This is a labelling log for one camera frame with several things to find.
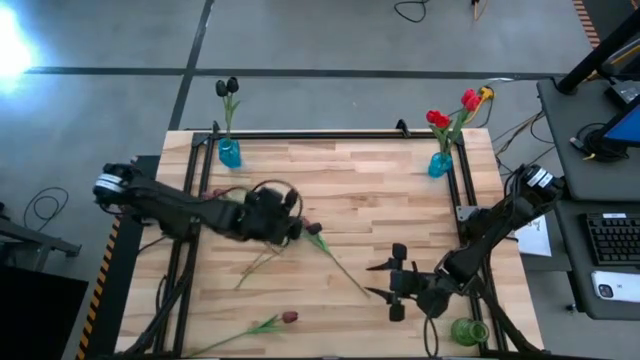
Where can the black table clamp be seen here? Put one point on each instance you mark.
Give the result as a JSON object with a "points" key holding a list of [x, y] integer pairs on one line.
{"points": [[216, 127], [401, 127]]}

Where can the black artificial tulip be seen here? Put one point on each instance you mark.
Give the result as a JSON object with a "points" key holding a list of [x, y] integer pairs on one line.
{"points": [[233, 84], [314, 229], [221, 89]]}

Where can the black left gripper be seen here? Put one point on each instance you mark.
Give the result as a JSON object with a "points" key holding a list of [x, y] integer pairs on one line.
{"points": [[267, 217]]}

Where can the black platform with hazard stripes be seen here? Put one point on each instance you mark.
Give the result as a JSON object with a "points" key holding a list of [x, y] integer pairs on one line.
{"points": [[114, 300]]}

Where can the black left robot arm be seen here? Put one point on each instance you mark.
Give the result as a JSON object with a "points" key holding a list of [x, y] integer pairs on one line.
{"points": [[165, 205]]}

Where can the black power adapter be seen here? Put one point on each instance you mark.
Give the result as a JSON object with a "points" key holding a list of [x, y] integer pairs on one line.
{"points": [[625, 92]]}

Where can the monitor with blue screen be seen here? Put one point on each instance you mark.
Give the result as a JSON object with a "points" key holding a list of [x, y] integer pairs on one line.
{"points": [[627, 130]]}

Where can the silver bracket plate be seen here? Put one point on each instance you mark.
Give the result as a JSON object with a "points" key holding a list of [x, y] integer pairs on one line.
{"points": [[465, 212]]}

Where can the black keyboard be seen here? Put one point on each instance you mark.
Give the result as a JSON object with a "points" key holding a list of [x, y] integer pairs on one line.
{"points": [[612, 240]]}

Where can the white phone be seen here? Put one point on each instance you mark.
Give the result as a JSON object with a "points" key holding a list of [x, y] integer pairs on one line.
{"points": [[622, 287]]}

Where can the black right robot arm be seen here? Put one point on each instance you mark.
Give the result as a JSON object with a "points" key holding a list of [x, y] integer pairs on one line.
{"points": [[500, 225]]}

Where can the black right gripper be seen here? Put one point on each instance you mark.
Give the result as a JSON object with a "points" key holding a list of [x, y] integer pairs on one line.
{"points": [[407, 284]]}

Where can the grey desk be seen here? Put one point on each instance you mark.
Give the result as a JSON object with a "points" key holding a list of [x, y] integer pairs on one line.
{"points": [[575, 280], [565, 115]]}

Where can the blue glass vase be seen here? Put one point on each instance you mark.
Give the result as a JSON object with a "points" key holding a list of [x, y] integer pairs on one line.
{"points": [[440, 165], [230, 154]]}

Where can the black diagonal post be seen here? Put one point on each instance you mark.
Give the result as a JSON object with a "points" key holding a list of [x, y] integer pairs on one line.
{"points": [[595, 55]]}

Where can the green glass vase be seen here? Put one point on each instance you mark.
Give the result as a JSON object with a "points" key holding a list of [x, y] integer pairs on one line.
{"points": [[467, 334]]}

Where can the white paper sheet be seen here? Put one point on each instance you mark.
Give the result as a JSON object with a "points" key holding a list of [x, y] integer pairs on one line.
{"points": [[537, 242]]}

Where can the yellow power plug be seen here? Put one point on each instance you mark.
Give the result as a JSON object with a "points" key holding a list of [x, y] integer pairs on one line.
{"points": [[486, 93]]}

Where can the black box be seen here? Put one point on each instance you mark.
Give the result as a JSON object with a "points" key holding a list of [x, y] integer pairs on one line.
{"points": [[35, 320]]}

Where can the grey metal stand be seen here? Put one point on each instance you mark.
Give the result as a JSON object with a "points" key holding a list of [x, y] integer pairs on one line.
{"points": [[30, 240]]}

